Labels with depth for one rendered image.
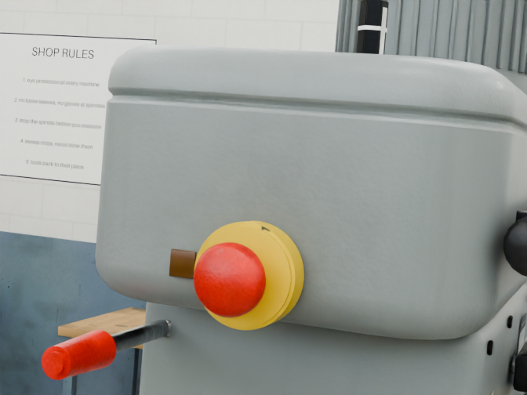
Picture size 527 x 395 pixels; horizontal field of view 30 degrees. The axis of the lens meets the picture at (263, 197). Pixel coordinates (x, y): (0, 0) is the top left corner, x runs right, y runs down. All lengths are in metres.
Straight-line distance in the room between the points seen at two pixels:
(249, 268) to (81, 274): 5.25
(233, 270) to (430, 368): 0.18
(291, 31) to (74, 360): 4.74
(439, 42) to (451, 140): 0.39
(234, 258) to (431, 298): 0.11
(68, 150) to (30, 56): 0.61
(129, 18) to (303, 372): 5.06
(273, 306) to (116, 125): 0.15
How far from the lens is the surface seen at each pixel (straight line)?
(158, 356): 0.70
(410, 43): 0.93
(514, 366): 0.82
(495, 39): 0.94
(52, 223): 5.85
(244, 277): 0.51
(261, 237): 0.54
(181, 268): 0.58
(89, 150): 5.71
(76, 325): 4.94
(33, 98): 5.93
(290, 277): 0.53
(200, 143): 0.57
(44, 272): 5.89
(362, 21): 0.77
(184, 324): 0.69
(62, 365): 0.57
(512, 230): 0.56
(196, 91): 0.58
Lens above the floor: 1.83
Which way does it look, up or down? 3 degrees down
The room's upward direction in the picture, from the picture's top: 5 degrees clockwise
